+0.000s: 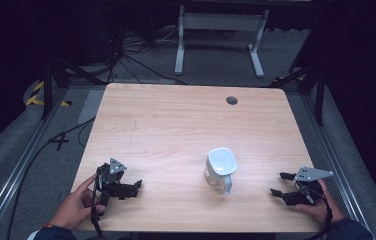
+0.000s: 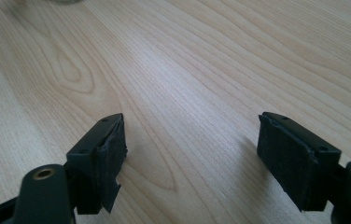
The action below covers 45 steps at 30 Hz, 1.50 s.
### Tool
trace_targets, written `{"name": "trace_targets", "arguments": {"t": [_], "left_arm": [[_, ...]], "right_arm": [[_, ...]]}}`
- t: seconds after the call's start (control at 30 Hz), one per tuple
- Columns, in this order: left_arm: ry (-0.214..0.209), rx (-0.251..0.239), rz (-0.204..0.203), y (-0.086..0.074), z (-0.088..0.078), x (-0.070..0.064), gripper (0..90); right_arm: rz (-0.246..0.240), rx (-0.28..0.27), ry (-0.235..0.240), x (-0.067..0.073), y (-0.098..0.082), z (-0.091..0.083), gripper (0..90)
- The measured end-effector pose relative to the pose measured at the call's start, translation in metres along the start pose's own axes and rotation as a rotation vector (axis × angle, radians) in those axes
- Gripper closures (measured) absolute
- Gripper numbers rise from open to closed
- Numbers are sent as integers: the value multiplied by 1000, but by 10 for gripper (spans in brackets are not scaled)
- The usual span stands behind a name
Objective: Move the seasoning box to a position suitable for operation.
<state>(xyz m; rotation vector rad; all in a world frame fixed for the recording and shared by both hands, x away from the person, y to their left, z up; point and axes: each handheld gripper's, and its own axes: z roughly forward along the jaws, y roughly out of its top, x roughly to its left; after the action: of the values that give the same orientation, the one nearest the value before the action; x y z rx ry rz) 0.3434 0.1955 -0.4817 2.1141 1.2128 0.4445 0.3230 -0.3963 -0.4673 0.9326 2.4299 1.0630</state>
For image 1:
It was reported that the person's left hand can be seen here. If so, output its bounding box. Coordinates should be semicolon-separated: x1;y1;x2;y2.
50;173;107;231

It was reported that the black metal stand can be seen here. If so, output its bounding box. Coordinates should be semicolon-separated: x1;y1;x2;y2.
40;49;108;121
268;63;328;127

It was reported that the tangle of black floor cables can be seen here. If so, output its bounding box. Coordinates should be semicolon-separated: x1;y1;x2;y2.
107;24;188;86

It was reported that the black gripper strap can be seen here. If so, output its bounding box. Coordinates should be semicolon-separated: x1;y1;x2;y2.
90;166;106;240
314;192;335;240

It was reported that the black left gripper strap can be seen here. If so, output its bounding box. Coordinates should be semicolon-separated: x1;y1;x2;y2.
90;166;106;240

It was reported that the white metal desk frame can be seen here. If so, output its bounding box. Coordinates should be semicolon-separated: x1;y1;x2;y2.
174;4;271;80

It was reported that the yellow black floor tape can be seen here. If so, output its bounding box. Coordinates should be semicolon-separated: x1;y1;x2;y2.
24;80;73;108

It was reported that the grey floor plate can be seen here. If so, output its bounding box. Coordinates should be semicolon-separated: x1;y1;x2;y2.
76;88;106;125

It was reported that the person's right hand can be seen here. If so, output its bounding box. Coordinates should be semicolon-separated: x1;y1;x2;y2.
293;179;347;225

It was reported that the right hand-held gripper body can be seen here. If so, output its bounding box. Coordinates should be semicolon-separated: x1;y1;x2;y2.
282;165;335;207

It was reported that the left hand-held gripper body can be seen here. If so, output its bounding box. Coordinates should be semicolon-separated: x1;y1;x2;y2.
94;157;134;208

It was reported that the thin black looped cable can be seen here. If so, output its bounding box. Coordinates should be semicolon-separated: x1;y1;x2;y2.
77;121;93;149

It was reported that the black right gripper strap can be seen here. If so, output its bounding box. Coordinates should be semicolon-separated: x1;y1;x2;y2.
314;192;335;240

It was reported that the aluminium floor rail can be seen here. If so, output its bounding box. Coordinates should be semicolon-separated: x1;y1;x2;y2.
0;87;70;240
299;92;374;232

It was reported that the long black floor cable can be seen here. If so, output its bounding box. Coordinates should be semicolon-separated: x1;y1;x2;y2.
5;117;96;240

